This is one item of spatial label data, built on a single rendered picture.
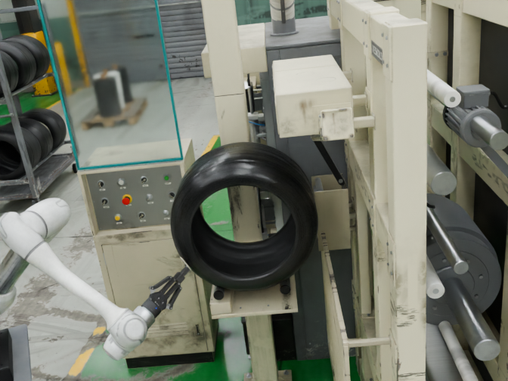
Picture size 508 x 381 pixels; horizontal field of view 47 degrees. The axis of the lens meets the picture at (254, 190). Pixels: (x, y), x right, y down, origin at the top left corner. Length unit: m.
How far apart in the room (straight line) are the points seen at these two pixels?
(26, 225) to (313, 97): 1.18
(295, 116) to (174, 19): 9.86
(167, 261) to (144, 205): 0.34
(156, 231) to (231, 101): 0.95
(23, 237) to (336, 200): 1.30
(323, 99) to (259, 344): 1.57
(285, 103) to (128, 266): 1.68
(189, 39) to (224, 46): 9.21
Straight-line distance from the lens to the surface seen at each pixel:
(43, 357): 4.03
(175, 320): 3.41
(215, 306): 2.50
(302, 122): 1.90
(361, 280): 2.83
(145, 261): 3.23
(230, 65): 2.48
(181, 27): 11.67
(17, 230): 2.33
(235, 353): 3.62
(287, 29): 3.02
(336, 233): 2.68
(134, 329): 2.09
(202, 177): 2.23
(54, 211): 2.43
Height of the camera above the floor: 2.22
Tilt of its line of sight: 23 degrees down
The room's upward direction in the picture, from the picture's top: 7 degrees counter-clockwise
